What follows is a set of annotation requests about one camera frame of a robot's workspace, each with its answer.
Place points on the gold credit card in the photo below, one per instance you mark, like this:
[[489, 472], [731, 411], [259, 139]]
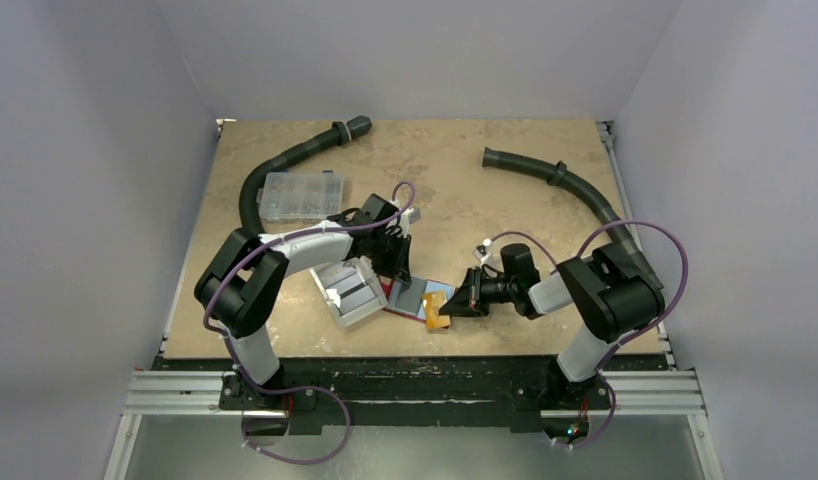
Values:
[[432, 302]]

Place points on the white plastic card box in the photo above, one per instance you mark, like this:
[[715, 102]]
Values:
[[328, 274]]

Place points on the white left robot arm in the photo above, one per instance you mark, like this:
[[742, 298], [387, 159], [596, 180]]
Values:
[[239, 288]]

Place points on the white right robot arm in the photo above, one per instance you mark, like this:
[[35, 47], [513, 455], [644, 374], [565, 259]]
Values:
[[611, 293]]

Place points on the red leather card holder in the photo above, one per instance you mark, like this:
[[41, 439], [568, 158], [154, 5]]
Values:
[[432, 285]]

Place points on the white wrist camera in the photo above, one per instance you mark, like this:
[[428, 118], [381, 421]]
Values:
[[410, 216], [482, 252]]

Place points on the clear plastic screw box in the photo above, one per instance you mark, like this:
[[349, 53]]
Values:
[[297, 197]]

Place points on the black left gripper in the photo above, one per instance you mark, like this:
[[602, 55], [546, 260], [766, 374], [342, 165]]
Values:
[[397, 268]]

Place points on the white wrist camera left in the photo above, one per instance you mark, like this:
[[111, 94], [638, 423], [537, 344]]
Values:
[[410, 216]]

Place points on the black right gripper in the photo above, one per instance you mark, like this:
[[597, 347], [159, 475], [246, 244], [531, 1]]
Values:
[[475, 291]]

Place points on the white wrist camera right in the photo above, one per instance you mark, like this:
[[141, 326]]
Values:
[[482, 252]]

